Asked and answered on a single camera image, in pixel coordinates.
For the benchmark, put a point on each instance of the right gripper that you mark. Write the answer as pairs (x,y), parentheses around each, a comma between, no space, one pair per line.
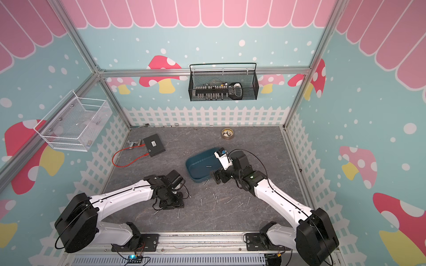
(223,178)

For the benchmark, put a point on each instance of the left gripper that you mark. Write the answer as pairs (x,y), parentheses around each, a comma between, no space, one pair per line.
(178,203)

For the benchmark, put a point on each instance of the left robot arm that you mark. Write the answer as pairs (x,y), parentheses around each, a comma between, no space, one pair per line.
(82,223)

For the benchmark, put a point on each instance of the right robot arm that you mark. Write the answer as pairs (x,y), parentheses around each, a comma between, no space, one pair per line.
(310,231)

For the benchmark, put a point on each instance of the teal plastic storage box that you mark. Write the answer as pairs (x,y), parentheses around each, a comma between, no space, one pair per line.
(196,165)

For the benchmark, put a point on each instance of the black flat device box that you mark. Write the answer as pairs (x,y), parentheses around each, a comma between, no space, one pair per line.
(154,145)

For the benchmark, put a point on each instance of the tape roll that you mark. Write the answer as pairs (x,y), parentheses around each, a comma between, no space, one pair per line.
(227,134)

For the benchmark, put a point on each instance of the black item in basket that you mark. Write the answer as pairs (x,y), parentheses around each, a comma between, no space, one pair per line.
(235,91)

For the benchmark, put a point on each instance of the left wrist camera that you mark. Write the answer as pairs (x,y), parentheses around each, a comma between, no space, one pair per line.
(175,180)

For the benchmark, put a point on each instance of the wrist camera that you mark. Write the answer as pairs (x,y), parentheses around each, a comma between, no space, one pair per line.
(222,155)
(175,180)

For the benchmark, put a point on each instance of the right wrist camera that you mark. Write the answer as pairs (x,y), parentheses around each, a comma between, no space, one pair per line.
(222,155)

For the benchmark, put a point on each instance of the aluminium front rail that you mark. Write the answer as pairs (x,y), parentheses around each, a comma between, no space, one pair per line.
(169,242)

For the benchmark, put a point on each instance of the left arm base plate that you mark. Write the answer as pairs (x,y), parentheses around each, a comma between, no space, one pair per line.
(142,243)

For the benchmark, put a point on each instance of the metal bracket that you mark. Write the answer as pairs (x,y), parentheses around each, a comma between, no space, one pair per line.
(133,144)

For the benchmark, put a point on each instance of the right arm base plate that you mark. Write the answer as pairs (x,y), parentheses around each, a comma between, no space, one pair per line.
(259,242)

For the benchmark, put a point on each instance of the black wire wall basket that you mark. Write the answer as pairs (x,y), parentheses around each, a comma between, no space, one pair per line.
(209,82)

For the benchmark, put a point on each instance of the white wire wall basket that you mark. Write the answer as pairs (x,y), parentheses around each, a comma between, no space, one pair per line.
(74,123)

